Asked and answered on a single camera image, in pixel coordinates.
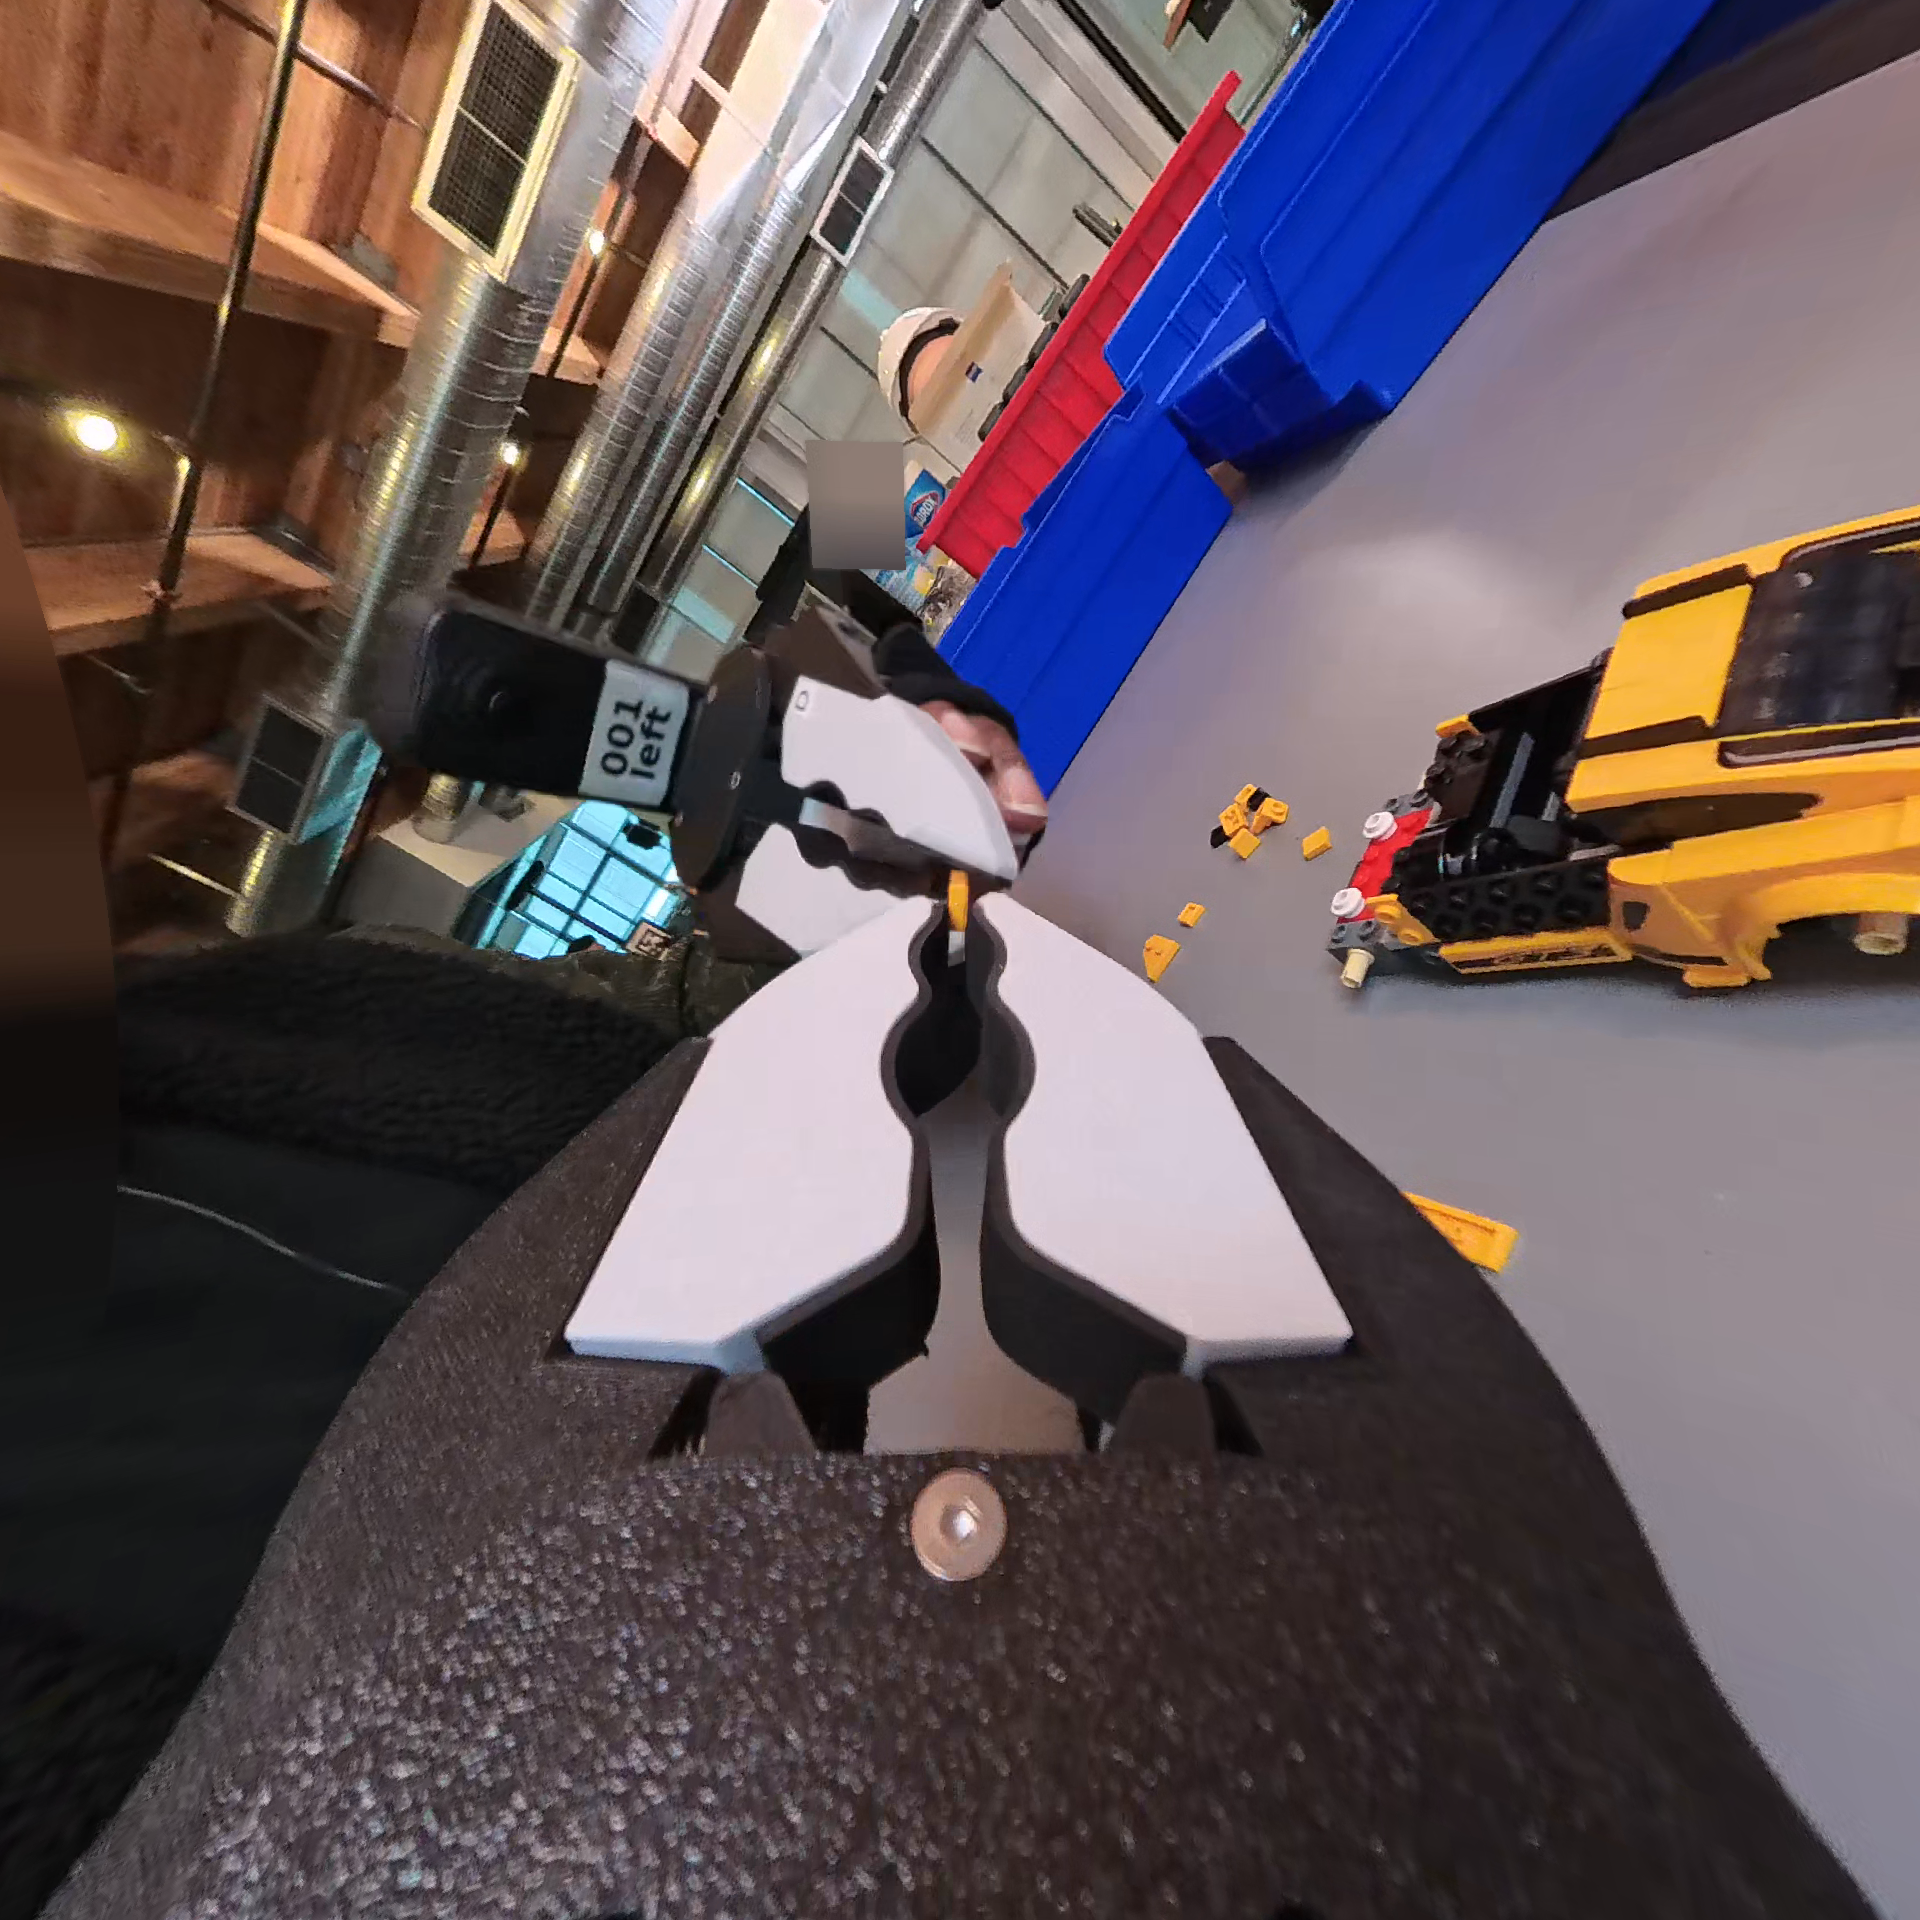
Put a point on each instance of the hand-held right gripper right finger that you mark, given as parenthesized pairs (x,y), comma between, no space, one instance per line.
(1154,1186)

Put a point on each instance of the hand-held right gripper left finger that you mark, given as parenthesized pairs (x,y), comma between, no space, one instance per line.
(749,1186)

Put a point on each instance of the cardboard box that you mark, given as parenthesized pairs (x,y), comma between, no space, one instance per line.
(997,338)

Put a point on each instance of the cluster of yellow lego pieces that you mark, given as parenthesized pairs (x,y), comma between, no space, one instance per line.
(1243,818)

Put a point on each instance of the yellow lego car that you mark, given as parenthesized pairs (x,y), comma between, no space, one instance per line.
(1666,673)

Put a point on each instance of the white vent grille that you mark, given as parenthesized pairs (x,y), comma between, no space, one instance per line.
(493,136)

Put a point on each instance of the small thin yellow lego piece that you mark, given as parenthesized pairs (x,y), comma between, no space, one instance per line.
(955,906)

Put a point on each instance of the red plastic bin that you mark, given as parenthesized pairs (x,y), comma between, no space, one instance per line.
(1079,345)

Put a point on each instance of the white hard hat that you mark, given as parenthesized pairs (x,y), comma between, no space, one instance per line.
(909,338)

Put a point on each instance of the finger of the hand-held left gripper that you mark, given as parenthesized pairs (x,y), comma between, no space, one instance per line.
(794,898)
(899,771)

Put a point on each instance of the silver air duct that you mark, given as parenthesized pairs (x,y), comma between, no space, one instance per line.
(450,375)
(706,300)

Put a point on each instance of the wooden shelving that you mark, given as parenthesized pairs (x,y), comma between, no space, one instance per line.
(180,255)

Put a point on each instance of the long yellow lego tile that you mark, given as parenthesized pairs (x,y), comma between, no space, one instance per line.
(1464,1227)

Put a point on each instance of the yellow lego wedge piece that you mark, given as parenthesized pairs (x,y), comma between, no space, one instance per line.
(1161,954)

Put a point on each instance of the person's left hand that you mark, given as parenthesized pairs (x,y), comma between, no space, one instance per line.
(1013,780)

